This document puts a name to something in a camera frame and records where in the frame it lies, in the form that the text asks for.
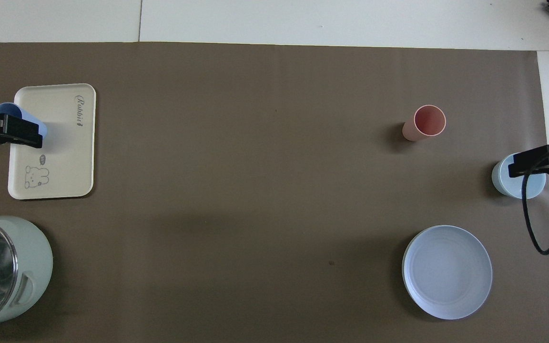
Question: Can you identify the blue plastic cup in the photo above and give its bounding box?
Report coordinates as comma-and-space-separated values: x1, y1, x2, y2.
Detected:
0, 102, 48, 141

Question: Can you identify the pink plastic cup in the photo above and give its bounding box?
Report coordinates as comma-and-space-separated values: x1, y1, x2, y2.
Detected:
402, 105, 447, 141

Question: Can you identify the cream rabbit print tray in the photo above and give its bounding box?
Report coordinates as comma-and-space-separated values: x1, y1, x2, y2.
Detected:
8, 83, 96, 200

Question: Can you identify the light blue bowl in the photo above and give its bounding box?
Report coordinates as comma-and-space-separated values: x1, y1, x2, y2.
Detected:
491, 152, 546, 200

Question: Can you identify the pale green electric pot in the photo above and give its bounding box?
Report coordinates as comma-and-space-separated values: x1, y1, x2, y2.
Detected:
0, 216, 54, 333

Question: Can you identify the light blue plate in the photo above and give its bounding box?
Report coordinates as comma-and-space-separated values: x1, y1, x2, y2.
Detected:
402, 225, 493, 320

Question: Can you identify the brown table mat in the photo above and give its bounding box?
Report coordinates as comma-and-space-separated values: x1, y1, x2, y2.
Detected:
0, 42, 549, 343

